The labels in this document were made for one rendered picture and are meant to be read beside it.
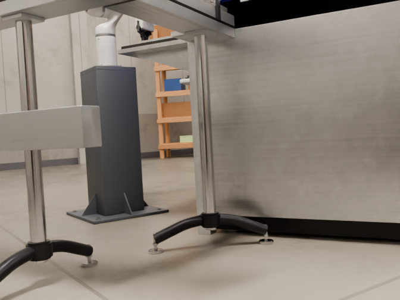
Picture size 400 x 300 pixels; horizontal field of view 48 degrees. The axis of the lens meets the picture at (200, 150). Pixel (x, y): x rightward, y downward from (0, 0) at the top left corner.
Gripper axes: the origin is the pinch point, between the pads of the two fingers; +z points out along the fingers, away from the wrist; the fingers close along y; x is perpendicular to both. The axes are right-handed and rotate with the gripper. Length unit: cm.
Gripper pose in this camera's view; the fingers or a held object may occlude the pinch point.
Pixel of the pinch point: (144, 41)
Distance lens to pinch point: 233.3
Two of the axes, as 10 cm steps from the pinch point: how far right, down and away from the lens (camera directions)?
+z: 0.5, 10.0, 0.5
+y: 4.8, -0.6, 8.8
